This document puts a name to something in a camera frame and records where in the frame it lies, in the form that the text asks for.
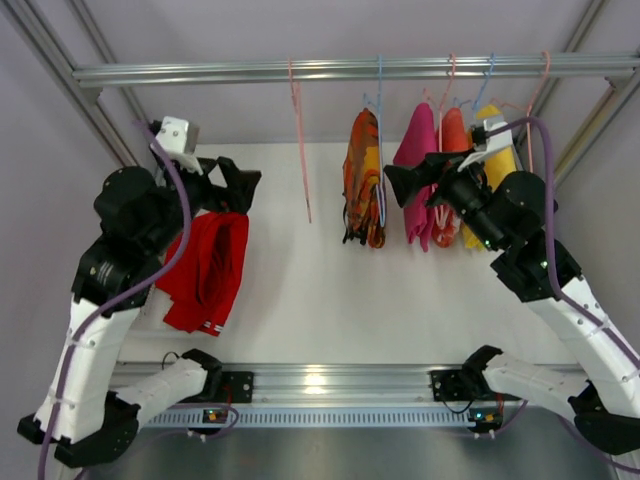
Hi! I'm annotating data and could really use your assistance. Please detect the orange black patterned trousers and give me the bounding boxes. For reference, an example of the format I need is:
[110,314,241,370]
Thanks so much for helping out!
[342,108,386,249]

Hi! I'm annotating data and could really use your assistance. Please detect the blue hanger with yellow trousers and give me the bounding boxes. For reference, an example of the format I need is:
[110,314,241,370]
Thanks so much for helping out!
[452,52,497,119]

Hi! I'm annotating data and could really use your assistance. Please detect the yellow trousers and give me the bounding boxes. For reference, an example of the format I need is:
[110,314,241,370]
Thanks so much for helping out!
[461,104,516,251]

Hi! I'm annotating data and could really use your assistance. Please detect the red trousers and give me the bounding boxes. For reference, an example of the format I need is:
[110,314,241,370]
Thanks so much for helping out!
[155,210,250,339]

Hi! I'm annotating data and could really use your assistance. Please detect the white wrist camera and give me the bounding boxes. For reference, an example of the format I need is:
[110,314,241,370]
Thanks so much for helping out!
[457,117,513,172]
[149,116,203,175]

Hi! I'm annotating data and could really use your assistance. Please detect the blue hanger with patterned trousers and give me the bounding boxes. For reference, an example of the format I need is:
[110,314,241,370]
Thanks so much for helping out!
[363,55,387,227]

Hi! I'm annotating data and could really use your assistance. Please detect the white plastic perforated basket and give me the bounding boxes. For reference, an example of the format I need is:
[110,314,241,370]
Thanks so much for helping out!
[117,204,236,344]

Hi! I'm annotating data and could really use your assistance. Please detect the aluminium frame post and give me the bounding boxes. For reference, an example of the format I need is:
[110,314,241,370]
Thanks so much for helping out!
[1,1,158,173]

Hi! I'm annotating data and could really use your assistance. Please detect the pink hanger with red trousers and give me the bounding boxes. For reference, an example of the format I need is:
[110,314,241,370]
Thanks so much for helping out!
[287,58,312,223]

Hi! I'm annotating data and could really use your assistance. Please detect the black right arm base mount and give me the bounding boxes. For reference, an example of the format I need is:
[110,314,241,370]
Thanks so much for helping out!
[430,368,484,406]

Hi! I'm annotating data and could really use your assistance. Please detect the empty pink hanger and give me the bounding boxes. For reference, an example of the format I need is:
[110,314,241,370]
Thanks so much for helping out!
[490,50,552,173]

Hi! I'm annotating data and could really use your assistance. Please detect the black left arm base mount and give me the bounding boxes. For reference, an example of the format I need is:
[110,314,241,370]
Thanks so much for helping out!
[198,371,254,404]

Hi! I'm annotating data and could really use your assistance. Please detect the magenta trousers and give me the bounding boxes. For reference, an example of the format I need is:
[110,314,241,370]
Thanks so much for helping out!
[393,102,437,252]

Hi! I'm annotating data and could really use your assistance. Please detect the aluminium hanging rail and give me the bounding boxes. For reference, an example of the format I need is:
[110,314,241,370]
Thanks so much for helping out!
[73,52,639,89]

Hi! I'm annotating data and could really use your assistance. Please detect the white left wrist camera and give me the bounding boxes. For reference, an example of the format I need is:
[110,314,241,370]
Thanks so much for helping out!
[149,116,203,175]

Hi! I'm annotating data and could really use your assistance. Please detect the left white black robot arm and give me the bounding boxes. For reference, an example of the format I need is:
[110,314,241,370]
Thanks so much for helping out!
[17,157,261,469]

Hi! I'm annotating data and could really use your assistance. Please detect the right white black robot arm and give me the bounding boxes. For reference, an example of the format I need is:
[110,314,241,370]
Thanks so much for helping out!
[384,153,639,455]

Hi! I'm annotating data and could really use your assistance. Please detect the orange white tie-dye trousers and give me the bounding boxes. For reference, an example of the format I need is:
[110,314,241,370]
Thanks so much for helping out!
[432,107,471,248]

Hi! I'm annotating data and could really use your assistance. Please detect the grey slotted cable duct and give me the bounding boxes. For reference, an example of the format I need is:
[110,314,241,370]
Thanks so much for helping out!
[146,406,497,429]

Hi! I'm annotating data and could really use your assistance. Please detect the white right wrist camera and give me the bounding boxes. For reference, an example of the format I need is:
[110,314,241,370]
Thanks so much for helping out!
[457,117,513,172]

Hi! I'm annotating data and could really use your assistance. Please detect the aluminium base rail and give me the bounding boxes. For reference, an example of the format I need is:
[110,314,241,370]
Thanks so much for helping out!
[109,362,621,406]

